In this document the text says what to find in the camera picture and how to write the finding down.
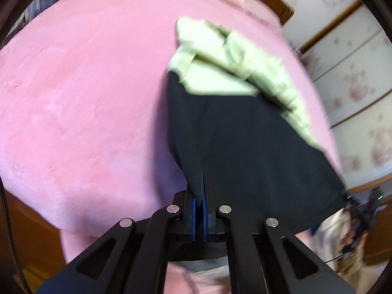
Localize green and black hoodie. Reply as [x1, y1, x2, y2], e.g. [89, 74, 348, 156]
[167, 17, 345, 233]

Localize black cable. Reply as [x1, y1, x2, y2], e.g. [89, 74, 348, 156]
[0, 176, 33, 294]

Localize pink bed sheet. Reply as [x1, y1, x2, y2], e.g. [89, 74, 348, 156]
[1, 0, 343, 293]

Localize floral wardrobe sliding doors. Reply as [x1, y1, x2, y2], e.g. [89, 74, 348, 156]
[302, 5, 391, 188]

